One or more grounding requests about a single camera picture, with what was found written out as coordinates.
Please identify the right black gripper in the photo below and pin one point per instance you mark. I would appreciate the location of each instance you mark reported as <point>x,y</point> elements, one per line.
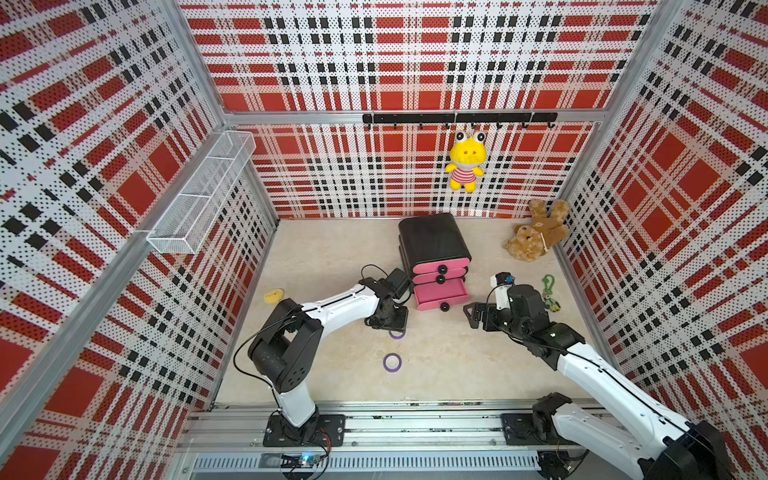
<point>490,310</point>

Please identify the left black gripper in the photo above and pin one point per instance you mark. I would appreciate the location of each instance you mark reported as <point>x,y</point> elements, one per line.
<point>400,324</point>

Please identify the black pink drawer cabinet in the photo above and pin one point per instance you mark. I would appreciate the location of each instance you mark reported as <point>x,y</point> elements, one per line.
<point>436,257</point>

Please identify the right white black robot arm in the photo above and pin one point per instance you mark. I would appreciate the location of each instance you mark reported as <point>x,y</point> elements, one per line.
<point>651,442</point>

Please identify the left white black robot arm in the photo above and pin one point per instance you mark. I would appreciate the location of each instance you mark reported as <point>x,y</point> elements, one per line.
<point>284,349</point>

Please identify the brown teddy bear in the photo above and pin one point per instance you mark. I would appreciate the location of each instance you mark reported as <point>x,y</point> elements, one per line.
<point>545,229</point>

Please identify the small yellow toy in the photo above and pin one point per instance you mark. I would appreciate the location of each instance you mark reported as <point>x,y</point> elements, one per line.
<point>273,297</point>

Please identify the yellow frog plush toy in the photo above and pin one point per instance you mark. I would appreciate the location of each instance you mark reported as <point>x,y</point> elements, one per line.
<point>466,156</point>

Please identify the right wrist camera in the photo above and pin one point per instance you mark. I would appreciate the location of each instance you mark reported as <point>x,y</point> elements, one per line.
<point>501,283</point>

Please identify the green keychain toy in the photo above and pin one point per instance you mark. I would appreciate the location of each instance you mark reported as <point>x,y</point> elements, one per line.
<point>551,303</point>

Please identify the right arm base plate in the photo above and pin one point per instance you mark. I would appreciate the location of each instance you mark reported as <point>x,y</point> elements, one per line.
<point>521,429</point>

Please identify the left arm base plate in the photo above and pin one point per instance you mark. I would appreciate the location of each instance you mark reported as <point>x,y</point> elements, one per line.
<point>324,429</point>

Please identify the aluminium front rail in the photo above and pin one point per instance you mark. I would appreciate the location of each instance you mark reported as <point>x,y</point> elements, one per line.
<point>380,437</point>

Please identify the black hook rail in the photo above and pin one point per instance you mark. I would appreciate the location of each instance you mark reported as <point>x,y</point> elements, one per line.
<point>522,118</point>

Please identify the white wire mesh shelf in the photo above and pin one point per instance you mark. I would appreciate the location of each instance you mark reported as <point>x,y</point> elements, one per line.
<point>187,221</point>

